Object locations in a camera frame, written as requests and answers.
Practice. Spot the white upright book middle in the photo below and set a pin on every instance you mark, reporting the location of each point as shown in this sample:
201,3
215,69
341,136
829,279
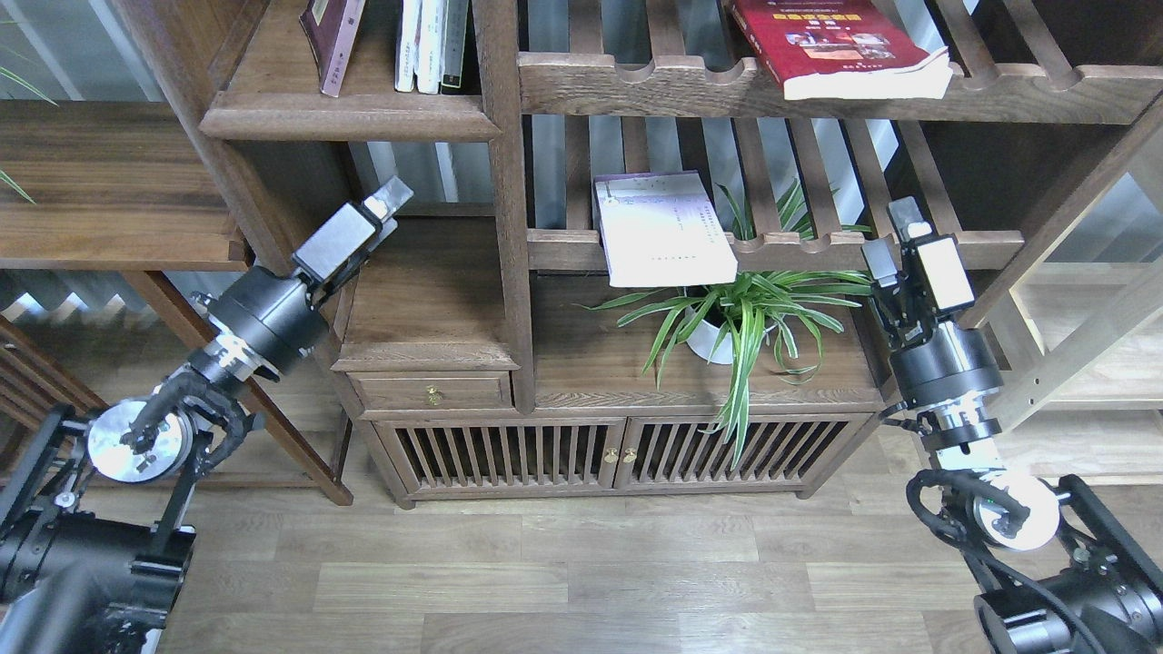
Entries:
429,55

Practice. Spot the white upright book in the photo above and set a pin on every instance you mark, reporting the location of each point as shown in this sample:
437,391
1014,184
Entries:
429,55
407,46

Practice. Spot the white plant pot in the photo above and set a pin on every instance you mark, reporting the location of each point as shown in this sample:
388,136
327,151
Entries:
715,343

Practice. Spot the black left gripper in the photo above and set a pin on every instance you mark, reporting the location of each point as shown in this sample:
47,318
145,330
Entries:
266,323

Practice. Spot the light wooden shelf unit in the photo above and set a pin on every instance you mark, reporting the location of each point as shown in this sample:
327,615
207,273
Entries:
1077,329

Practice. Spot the green spider plant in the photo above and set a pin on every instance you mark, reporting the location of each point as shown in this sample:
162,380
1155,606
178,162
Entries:
793,301

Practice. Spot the white lavender book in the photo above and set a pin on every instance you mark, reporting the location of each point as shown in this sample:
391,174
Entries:
661,230

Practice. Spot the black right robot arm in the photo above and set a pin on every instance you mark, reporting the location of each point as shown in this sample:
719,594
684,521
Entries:
1056,570

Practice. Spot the red book white pages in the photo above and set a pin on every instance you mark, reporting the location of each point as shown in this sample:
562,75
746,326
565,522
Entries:
845,50

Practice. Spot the maroon book chinese title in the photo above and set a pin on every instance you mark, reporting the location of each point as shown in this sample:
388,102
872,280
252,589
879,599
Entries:
331,27

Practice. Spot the dark wooden bookshelf cabinet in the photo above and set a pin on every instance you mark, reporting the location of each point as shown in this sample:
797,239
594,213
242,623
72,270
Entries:
487,300

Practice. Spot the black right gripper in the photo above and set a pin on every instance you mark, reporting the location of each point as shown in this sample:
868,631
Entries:
942,370

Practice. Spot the dark spine upright book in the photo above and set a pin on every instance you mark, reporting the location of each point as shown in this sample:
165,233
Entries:
454,37

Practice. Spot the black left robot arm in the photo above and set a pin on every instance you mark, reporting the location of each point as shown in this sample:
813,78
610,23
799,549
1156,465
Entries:
96,546

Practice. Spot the white upright book left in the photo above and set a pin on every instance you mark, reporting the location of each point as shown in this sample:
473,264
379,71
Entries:
407,46

